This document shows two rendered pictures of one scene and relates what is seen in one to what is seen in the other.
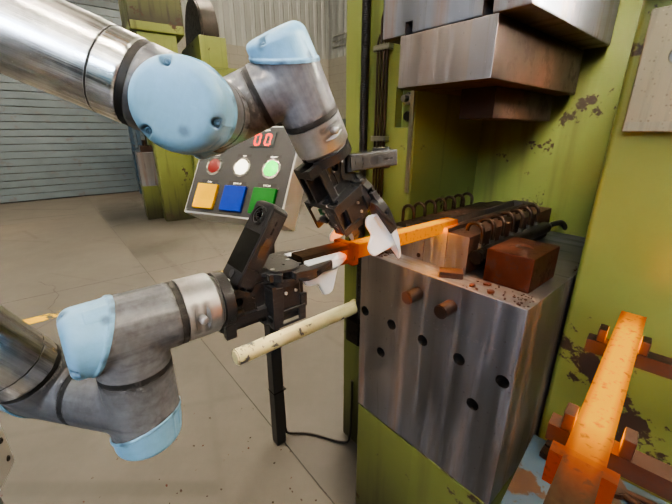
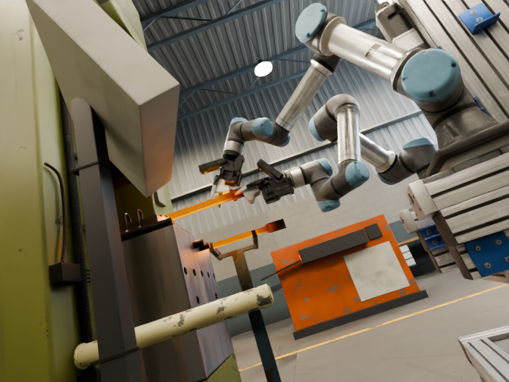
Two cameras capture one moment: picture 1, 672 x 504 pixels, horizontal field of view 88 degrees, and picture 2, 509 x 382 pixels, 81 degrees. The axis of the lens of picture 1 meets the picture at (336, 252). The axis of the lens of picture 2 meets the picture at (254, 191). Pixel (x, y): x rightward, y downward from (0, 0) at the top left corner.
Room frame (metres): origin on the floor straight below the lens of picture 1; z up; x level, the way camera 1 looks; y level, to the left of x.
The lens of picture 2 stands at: (1.26, 0.75, 0.61)
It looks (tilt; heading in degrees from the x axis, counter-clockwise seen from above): 20 degrees up; 222
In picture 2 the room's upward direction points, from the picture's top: 18 degrees counter-clockwise
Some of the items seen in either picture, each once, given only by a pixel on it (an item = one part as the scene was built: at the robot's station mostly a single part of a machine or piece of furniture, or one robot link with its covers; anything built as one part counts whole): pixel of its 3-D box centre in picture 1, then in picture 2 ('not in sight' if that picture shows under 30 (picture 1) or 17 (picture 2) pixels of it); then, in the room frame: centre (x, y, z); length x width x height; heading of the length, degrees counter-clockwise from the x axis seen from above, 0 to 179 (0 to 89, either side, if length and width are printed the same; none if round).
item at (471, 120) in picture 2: not in sight; (462, 130); (0.28, 0.67, 0.87); 0.15 x 0.15 x 0.10
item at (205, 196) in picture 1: (206, 196); not in sight; (1.02, 0.38, 1.01); 0.07 x 0.05 x 0.07; 66
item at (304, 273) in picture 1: (303, 270); not in sight; (0.46, 0.04, 1.00); 0.09 x 0.05 x 0.02; 128
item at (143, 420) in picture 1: (130, 400); (328, 193); (0.33, 0.24, 0.89); 0.11 x 0.08 x 0.11; 78
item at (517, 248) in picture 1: (521, 262); not in sight; (0.63, -0.36, 0.95); 0.12 x 0.09 x 0.07; 131
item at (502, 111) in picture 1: (509, 106); (101, 182); (0.87, -0.40, 1.24); 0.30 x 0.07 x 0.06; 131
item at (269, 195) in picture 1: (263, 201); not in sight; (0.94, 0.20, 1.01); 0.07 x 0.05 x 0.07; 66
